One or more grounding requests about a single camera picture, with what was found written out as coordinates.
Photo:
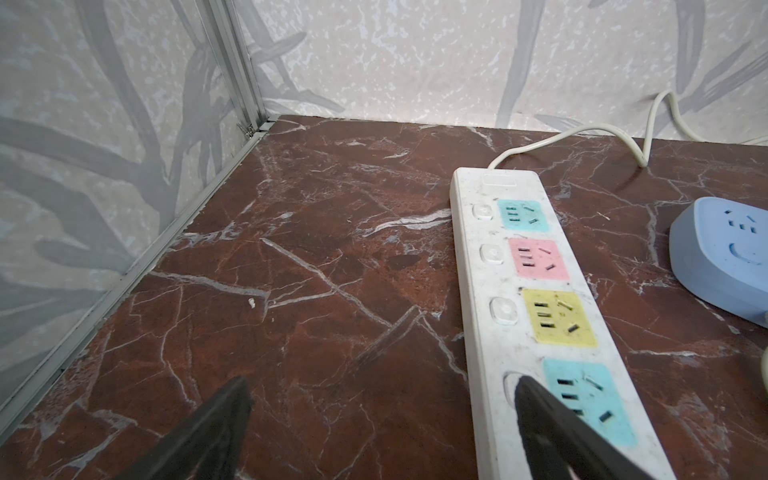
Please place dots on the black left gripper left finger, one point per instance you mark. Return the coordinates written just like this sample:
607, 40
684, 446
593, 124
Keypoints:
207, 443

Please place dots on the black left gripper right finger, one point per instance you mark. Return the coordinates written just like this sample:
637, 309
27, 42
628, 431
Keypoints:
559, 445

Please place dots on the light blue square socket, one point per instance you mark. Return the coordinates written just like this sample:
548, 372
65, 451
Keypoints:
718, 252

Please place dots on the white multicolour power strip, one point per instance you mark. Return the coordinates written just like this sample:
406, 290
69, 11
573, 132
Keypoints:
528, 313

